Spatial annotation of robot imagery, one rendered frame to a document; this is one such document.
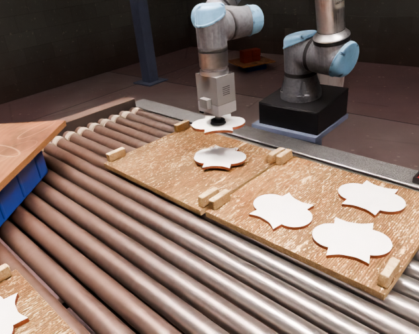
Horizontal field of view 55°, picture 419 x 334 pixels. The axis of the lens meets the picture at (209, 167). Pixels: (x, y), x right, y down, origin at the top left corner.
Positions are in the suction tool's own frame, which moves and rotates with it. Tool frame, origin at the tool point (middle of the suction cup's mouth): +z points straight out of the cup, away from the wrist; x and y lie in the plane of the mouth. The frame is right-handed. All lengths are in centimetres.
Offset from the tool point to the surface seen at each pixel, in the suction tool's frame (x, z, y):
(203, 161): -6.8, 8.0, 0.5
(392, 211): 5.7, 8.8, 48.1
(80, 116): -13, 8, -66
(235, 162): -1.7, 8.0, 7.8
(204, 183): -12.6, 9.6, 7.7
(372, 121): 261, 104, -91
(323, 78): 306, 88, -177
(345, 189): 6.9, 8.8, 36.1
